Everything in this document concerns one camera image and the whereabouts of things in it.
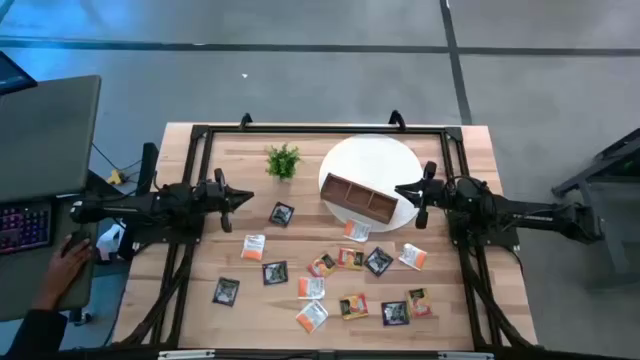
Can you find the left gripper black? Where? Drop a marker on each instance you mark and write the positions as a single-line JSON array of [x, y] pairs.
[[215, 196]]

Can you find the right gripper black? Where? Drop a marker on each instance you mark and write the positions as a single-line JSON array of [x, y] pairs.
[[433, 192]]

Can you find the black tea bag packet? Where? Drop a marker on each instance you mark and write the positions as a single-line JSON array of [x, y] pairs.
[[378, 261], [226, 291], [281, 214], [275, 273]]

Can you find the white orange tea bag packet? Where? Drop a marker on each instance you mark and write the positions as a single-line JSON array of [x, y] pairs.
[[253, 245], [413, 256], [312, 316], [358, 231], [311, 288]]

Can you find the yellow red tea bag packet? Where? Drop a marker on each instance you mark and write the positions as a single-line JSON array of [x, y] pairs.
[[419, 303], [321, 266], [354, 306], [350, 259]]

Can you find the black purple-edged tea packet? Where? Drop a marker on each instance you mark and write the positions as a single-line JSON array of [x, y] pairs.
[[395, 313]]

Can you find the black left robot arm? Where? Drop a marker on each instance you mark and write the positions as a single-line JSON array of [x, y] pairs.
[[130, 206]]

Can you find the person's forearm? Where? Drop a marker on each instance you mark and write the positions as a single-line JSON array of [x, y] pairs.
[[30, 335]]

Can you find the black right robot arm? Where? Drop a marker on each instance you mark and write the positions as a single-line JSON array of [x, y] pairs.
[[530, 215]]

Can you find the round white mat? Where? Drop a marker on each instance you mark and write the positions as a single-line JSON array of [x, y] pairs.
[[372, 155]]

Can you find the small green potted plant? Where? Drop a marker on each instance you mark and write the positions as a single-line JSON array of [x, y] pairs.
[[283, 161]]

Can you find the three-compartment wooden box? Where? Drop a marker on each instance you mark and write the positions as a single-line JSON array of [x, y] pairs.
[[358, 206]]

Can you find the yellow plug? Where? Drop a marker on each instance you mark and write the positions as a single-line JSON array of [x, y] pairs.
[[116, 176]]

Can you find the white crumpled bag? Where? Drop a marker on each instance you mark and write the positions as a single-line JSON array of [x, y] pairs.
[[109, 242]]

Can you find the person's hand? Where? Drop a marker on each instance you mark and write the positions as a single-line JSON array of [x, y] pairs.
[[65, 270]]

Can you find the grey desk top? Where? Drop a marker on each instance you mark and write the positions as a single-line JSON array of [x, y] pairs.
[[45, 135]]

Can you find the dark metal cart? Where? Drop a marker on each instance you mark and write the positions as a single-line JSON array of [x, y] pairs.
[[625, 167]]

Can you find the backlit black keyboard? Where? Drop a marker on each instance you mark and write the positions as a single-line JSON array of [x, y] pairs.
[[25, 227]]

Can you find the grey keyboard tray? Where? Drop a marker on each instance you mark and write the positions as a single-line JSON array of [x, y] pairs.
[[15, 285]]

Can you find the computer monitor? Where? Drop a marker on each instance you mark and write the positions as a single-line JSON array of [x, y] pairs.
[[12, 75]]

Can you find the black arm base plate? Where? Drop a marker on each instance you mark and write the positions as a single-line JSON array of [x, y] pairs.
[[505, 241], [165, 238]]

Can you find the black desk post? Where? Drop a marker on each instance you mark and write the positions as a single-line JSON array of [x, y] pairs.
[[148, 162]]

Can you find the white metal bracket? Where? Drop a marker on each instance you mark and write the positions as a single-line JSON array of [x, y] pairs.
[[186, 354], [465, 355]]

